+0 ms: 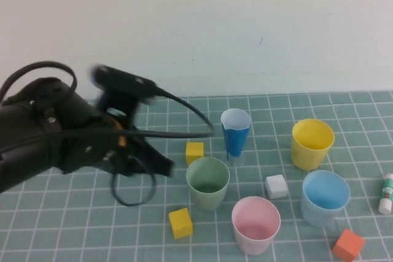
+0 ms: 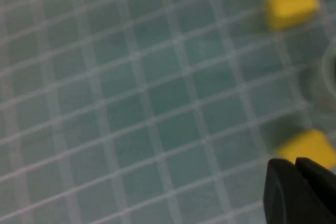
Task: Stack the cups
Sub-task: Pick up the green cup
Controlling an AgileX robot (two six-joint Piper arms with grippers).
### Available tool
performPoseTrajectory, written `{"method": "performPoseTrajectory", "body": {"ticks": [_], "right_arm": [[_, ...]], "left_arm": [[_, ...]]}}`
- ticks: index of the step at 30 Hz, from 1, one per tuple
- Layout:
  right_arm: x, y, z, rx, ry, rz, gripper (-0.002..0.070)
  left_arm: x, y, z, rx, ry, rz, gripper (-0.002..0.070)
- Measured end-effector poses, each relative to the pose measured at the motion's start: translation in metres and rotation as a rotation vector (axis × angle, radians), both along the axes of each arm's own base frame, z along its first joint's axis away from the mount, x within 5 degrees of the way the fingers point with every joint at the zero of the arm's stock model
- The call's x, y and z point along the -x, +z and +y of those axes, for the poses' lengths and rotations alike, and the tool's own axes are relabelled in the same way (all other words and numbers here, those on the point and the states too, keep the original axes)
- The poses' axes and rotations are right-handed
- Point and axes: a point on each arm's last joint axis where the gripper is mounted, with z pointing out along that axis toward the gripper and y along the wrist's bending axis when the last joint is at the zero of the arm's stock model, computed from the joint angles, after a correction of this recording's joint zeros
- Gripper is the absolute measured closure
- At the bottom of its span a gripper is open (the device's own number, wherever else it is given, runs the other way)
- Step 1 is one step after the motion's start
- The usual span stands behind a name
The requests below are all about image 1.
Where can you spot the light blue plastic cup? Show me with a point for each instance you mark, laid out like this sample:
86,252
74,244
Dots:
317,216

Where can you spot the yellow foam cube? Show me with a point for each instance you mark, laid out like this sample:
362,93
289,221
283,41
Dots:
194,151
181,224

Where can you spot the white foam cube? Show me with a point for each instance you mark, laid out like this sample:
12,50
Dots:
277,187

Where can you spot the green checkered tablecloth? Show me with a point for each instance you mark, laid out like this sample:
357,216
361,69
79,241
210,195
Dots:
276,108

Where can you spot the white green glue stick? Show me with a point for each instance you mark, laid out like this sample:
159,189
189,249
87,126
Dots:
386,194

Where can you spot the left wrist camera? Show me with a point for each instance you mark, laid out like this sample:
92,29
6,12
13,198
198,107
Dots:
122,81

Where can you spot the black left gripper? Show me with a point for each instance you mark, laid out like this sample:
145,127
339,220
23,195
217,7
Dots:
92,154

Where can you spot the blue paper cone cup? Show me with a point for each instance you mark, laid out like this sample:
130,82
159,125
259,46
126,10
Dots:
235,139

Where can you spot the clear plastic cone stand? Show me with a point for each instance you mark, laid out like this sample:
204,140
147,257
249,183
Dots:
239,161

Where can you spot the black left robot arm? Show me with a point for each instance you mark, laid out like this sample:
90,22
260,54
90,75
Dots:
24,121

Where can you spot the pink plastic cup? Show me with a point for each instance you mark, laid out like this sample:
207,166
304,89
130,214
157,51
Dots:
252,245

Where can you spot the green plastic cup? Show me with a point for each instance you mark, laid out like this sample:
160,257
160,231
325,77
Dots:
206,201

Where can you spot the yellow plastic cup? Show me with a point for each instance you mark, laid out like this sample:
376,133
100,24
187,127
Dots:
308,157

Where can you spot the orange foam cube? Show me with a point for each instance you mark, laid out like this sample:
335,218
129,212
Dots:
347,245

